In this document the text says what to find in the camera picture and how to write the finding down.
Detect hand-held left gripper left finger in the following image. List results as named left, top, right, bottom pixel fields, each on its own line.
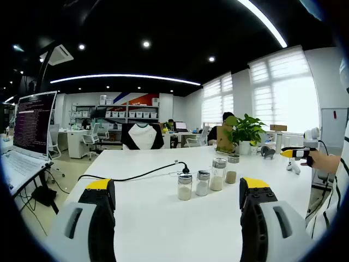
left=45, top=178, right=117, bottom=262

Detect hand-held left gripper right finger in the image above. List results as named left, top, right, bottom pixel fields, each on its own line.
left=239, top=176, right=314, bottom=262

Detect tall seasoning bottle brown powder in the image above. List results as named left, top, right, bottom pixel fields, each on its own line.
left=225, top=154, right=240, bottom=184

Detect tall seasoning bottle white grains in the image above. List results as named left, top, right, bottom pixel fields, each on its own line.
left=209, top=157, right=227, bottom=192

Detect small glass seasoning bottle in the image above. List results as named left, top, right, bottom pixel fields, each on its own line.
left=177, top=172, right=194, bottom=201
left=195, top=170, right=210, bottom=197

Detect person's right hand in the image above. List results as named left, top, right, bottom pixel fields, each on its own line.
left=300, top=150, right=327, bottom=170

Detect white game controller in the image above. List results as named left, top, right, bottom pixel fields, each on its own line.
left=286, top=160, right=302, bottom=175

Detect grey headphones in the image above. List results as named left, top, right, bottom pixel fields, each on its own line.
left=260, top=146, right=276, bottom=160

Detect black bag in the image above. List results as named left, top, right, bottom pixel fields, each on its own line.
left=31, top=185, right=58, bottom=207

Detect green potted plant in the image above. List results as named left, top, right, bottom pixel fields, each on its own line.
left=226, top=114, right=268, bottom=156

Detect white window blind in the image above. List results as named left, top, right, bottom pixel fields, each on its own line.
left=248, top=47, right=320, bottom=134
left=203, top=73, right=234, bottom=125

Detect brown paper bag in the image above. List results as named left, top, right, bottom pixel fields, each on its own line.
left=216, top=121, right=237, bottom=153

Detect white office desk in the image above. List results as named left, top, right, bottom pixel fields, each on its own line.
left=57, top=128, right=92, bottom=159

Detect white office chair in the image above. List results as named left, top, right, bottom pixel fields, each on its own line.
left=81, top=122, right=101, bottom=160
left=48, top=124, right=66, bottom=178
left=186, top=127, right=210, bottom=148

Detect black and white raglan shirt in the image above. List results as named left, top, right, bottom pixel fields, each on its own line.
left=121, top=122, right=165, bottom=150

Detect white laptop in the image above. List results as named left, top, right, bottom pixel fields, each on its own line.
left=0, top=91, right=58, bottom=196

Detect row of white storage bins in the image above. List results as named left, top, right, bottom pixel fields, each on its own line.
left=105, top=110, right=159, bottom=119

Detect ceiling light strip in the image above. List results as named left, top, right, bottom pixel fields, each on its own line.
left=50, top=73, right=203, bottom=86
left=236, top=0, right=288, bottom=49

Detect grey storage shelf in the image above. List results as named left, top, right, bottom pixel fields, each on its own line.
left=72, top=94, right=160, bottom=123

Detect ceiling air conditioner unit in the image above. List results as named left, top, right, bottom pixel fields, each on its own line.
left=40, top=45, right=74, bottom=66

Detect black power cable with plug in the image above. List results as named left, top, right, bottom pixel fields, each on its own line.
left=77, top=161, right=190, bottom=182

